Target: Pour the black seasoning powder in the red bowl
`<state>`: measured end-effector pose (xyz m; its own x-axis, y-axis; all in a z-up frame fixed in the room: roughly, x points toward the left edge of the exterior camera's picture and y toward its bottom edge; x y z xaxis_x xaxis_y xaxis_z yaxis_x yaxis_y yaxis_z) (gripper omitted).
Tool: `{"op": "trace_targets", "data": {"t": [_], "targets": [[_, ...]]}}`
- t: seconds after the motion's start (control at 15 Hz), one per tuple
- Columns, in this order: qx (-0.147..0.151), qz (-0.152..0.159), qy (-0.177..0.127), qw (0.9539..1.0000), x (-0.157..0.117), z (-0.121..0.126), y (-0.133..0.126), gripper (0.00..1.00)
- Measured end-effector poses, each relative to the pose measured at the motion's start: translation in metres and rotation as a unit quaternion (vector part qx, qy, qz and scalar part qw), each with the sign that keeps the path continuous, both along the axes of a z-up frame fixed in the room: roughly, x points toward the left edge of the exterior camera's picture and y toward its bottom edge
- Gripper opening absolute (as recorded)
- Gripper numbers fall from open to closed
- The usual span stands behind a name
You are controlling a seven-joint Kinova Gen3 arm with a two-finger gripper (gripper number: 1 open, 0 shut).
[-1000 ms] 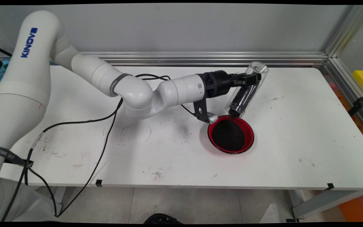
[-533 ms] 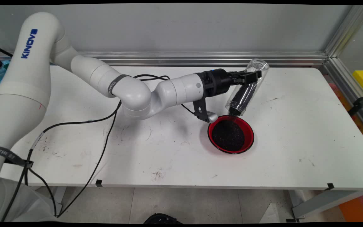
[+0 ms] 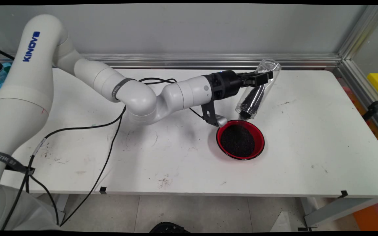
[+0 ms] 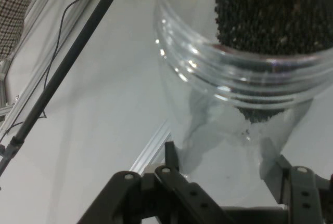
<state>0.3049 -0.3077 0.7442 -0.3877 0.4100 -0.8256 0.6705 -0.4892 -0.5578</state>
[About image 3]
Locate orange plastic box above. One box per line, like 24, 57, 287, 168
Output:
351, 198, 378, 230

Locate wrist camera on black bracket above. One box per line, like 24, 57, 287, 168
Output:
201, 101, 228, 128

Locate upright aluminium frame post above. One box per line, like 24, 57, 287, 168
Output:
337, 5, 378, 61

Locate grey table leg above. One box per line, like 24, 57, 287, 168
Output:
299, 197, 378, 230

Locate black object on floor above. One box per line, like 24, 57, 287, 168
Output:
149, 222, 191, 234

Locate red bowl with black rim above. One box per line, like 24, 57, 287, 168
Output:
216, 119, 265, 161

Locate black cable with white tag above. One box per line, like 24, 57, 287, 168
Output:
0, 77, 206, 230

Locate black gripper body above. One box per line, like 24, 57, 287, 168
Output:
203, 70, 242, 102

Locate black stand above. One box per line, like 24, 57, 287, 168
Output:
361, 92, 378, 121

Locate black grains in bowl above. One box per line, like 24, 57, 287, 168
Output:
220, 124, 256, 158

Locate grey velcro strap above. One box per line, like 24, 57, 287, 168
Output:
0, 151, 35, 175
111, 78, 136, 100

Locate black grains in jar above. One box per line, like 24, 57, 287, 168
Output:
238, 86, 265, 119

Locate long aluminium frame rail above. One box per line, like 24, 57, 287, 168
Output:
0, 53, 342, 70

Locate short aluminium frame rail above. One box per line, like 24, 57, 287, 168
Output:
337, 59, 378, 145

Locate clear plastic jar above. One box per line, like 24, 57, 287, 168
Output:
235, 59, 282, 120

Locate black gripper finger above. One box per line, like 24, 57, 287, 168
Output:
238, 71, 274, 88

